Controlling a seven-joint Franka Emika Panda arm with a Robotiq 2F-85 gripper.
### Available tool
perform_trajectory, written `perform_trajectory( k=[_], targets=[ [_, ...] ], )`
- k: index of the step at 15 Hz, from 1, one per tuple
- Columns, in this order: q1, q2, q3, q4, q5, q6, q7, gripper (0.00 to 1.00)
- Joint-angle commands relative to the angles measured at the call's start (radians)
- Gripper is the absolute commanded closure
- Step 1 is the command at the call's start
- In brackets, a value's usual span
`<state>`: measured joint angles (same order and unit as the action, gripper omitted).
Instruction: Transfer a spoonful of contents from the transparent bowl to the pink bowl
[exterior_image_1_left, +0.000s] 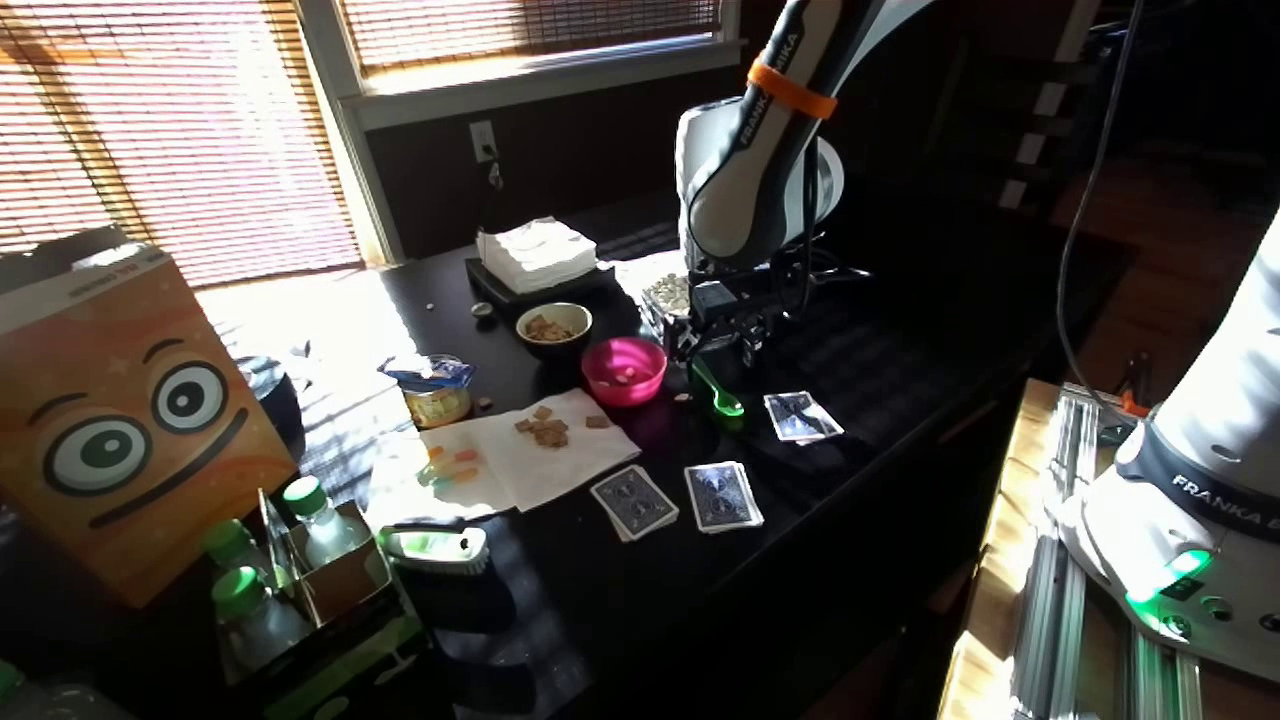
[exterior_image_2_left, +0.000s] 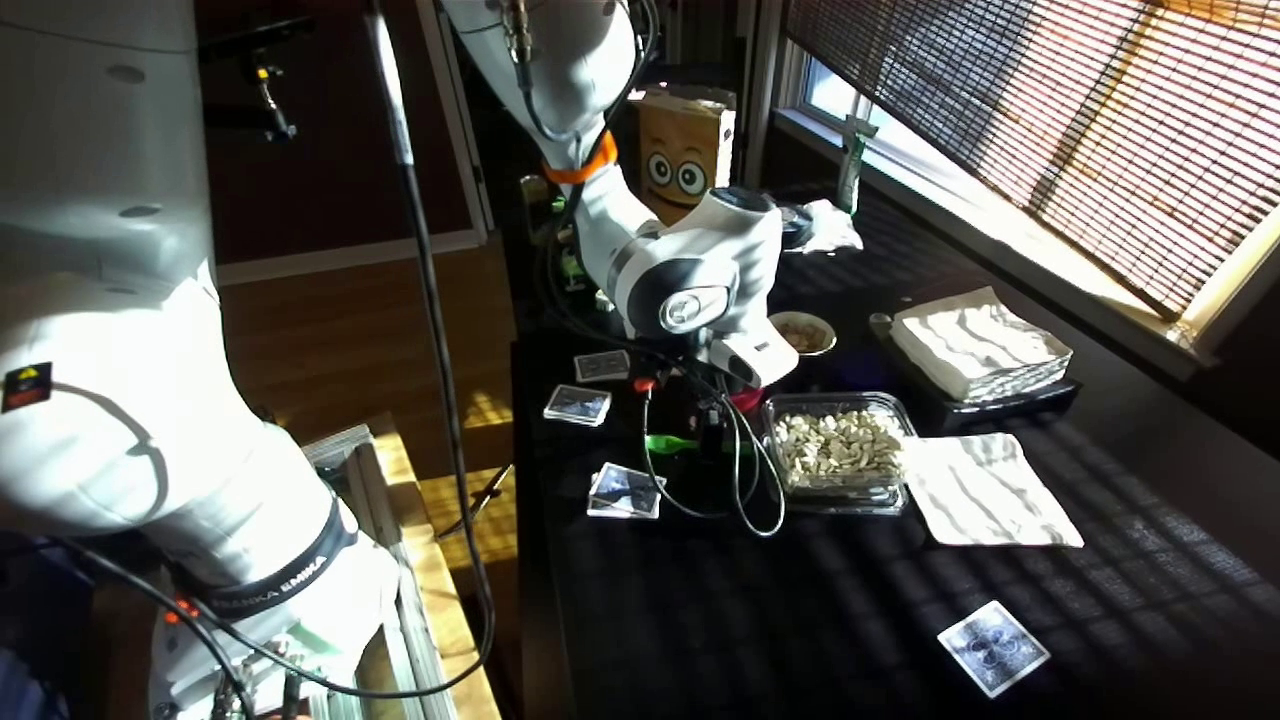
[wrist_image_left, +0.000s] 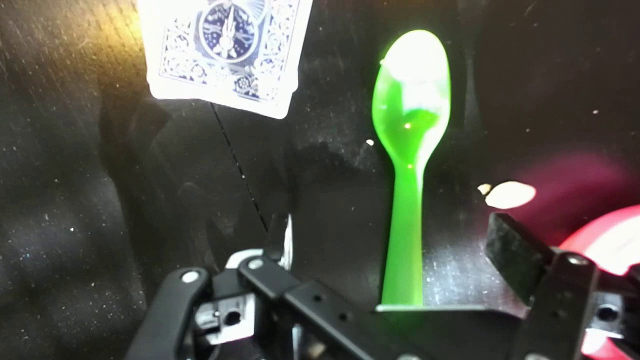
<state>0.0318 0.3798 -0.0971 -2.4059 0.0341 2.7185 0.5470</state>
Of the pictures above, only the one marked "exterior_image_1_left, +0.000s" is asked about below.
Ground green cap glass bottle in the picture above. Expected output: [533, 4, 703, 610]
[199, 517, 275, 579]
[275, 473, 378, 593]
[208, 566, 320, 685]

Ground white cereal bowl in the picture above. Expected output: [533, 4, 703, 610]
[510, 298, 600, 357]

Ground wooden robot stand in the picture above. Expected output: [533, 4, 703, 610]
[936, 377, 1280, 720]

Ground white paper towel sheet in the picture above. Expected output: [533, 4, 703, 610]
[395, 388, 642, 522]

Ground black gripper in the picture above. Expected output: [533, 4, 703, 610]
[689, 272, 794, 383]

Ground green plastic spoon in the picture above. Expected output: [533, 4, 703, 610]
[689, 357, 753, 426]

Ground brown cereal pieces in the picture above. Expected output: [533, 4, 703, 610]
[525, 309, 586, 339]

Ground white wall outlet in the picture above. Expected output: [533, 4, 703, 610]
[464, 115, 509, 191]

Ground pink plastic bowl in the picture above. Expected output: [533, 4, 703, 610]
[577, 331, 672, 411]

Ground white rectangular box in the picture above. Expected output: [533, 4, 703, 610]
[472, 214, 600, 298]

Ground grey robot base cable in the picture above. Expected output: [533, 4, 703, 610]
[1051, 0, 1151, 391]

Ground brown crumbs pile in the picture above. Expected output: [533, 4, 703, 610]
[510, 406, 577, 453]

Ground orange crumbs pile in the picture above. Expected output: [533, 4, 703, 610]
[422, 442, 488, 488]

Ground orange cable strap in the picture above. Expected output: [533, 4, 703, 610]
[744, 57, 840, 127]

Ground large window blind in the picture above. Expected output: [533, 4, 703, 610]
[0, 0, 369, 291]

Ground narrow window blind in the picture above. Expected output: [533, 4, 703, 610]
[336, 0, 733, 77]

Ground black tray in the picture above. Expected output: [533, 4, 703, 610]
[461, 253, 629, 324]

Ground green bottle carrier box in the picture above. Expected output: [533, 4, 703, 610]
[215, 503, 431, 714]

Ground orange cardboard box with face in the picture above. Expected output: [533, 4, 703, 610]
[0, 237, 300, 611]

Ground playing card left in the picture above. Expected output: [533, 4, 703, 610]
[586, 462, 682, 550]

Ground dark plaid cloth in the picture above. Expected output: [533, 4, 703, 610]
[420, 514, 600, 720]

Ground aluminium frame rails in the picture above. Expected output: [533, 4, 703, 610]
[1008, 380, 1211, 720]

